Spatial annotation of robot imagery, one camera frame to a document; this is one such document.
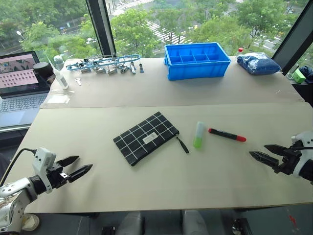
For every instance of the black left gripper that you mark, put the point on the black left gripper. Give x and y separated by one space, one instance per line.
57 176

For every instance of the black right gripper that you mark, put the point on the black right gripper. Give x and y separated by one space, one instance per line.
288 160

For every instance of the red black marker pen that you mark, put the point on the red black marker pen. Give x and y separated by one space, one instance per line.
227 134

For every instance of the black white grid pencil case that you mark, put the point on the black white grid pencil case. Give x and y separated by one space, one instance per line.
135 145

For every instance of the white green glue stick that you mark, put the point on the white green glue stick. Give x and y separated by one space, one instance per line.
199 133

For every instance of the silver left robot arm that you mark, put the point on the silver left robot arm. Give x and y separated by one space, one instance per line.
14 193

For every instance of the clear plastic sleeve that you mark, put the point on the clear plastic sleeve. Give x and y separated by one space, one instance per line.
57 98

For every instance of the green box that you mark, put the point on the green box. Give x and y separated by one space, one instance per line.
299 76

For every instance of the grey laptop computer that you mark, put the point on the grey laptop computer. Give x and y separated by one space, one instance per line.
19 102

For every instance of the small white clip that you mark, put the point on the small white clip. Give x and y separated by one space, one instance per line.
78 81

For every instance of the white squeeze bottle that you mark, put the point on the white squeeze bottle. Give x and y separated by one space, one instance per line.
61 79

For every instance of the dark blue cloth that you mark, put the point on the dark blue cloth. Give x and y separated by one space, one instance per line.
308 73

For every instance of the blue filled plastic bag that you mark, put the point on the blue filled plastic bag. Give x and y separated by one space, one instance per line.
259 64

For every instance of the black round speaker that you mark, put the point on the black round speaker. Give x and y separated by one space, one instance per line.
42 69

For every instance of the pale green capped bottle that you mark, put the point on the pale green capped bottle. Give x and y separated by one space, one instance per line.
58 61

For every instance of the blue clip clothes hanger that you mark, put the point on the blue clip clothes hanger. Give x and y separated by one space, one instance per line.
105 64

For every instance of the red capped bottle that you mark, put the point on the red capped bottle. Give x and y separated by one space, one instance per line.
240 50

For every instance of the blue plastic divided bin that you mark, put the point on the blue plastic divided bin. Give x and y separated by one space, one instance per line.
198 69

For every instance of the black window pillar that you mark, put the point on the black window pillar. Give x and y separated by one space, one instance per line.
101 27
292 39

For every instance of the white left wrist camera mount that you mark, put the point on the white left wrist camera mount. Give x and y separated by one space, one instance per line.
43 159

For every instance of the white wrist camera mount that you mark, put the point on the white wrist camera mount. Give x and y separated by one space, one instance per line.
43 159
305 140

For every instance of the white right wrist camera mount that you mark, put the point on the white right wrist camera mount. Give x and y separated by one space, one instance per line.
305 140

